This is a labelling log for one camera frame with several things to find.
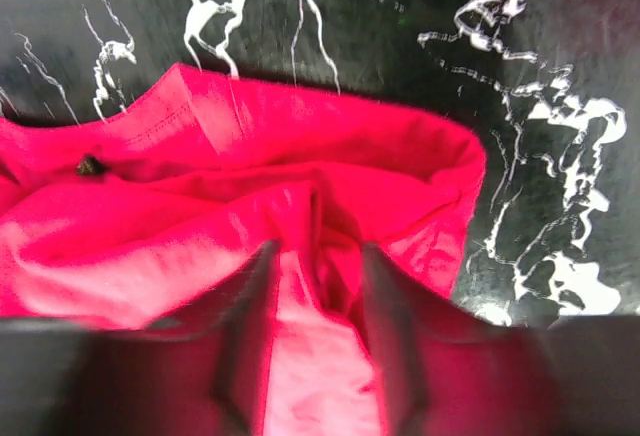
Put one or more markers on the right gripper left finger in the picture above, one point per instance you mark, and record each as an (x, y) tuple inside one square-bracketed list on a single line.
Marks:
[(200, 370)]

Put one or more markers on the crimson red t shirt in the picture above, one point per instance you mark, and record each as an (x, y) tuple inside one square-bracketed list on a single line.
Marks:
[(112, 225)]

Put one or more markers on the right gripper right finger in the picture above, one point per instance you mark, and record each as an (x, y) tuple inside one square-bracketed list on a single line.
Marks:
[(442, 371)]

